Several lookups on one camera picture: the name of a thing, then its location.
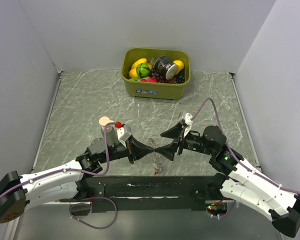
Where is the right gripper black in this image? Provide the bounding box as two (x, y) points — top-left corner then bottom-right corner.
(154, 121), (215, 161)

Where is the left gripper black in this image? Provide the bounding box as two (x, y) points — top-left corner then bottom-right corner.
(98, 134), (154, 164)

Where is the large keyring with small rings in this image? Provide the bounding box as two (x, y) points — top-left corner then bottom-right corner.
(148, 137), (163, 175)

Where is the olive green plastic bin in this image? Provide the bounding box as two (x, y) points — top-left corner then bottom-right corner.
(121, 47), (191, 100)

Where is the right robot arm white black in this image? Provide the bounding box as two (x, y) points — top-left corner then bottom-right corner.
(155, 121), (300, 238)

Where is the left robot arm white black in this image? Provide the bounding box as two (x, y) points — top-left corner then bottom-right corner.
(0, 136), (154, 224)

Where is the grey bottle with beige cap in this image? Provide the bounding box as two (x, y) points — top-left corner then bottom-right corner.
(99, 116), (119, 147)

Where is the dark grapes bunch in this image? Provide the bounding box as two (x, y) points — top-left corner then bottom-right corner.
(149, 69), (186, 84)

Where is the red toy fruit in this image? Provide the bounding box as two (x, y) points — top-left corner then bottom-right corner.
(140, 77), (158, 83)

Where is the yellow toy lemon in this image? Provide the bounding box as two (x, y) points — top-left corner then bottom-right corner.
(173, 60), (185, 73)

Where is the black paper cup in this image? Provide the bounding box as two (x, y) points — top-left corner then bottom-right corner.
(154, 56), (178, 80)

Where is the green watermelon toy ball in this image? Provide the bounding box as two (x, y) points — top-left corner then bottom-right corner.
(136, 63), (151, 78)

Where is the yellow toy mango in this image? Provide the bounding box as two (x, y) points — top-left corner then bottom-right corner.
(131, 58), (148, 69)

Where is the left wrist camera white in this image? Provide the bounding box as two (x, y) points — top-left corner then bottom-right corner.
(114, 121), (132, 148)

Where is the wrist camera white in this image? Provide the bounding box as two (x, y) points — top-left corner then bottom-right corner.
(114, 121), (132, 148)
(179, 111), (193, 137)

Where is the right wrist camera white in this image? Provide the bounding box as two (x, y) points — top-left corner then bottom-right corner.
(179, 111), (193, 137)

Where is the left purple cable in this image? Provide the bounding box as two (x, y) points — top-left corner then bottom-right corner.
(0, 121), (118, 230)

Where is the purple cable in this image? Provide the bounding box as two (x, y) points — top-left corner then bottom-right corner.
(191, 97), (300, 225)
(0, 121), (118, 230)

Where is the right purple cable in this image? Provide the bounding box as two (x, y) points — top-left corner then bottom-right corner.
(191, 97), (300, 225)

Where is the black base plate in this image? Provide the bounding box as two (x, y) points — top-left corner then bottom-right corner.
(58, 176), (241, 213)

